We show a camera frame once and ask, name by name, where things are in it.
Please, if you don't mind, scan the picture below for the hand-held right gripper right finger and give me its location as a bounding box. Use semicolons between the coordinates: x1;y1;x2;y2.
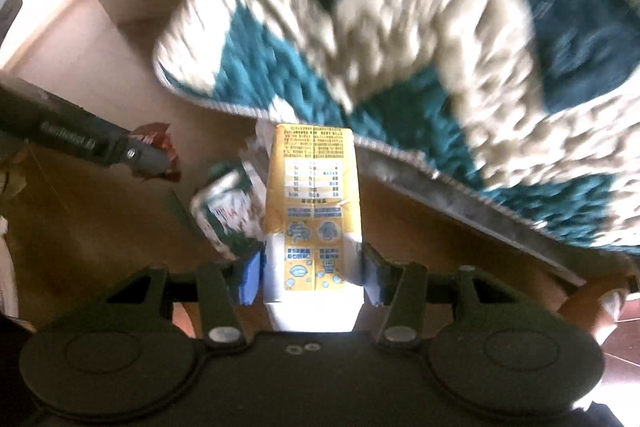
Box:
361;243;488;350

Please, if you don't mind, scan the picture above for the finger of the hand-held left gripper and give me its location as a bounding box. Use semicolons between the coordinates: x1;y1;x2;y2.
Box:
126;141;171;178

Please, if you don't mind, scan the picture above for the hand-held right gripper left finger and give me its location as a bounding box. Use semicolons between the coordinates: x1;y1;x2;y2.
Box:
102;251;264;350

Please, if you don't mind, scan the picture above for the brown snack wrapper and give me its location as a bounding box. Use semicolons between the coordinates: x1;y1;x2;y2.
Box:
127;122;182;184

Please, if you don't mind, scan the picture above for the yellow white drink carton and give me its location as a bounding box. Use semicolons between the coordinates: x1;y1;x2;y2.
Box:
261;123;365;333

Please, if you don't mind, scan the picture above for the green white crumpled packet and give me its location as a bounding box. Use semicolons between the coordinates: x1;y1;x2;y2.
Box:
190;159;268;260

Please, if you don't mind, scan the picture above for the person's foot in sandal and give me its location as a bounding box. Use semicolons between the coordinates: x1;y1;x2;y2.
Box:
557;257;636;344

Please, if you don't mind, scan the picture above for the teal white zigzag quilt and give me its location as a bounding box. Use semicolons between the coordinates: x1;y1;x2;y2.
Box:
152;0;640;254

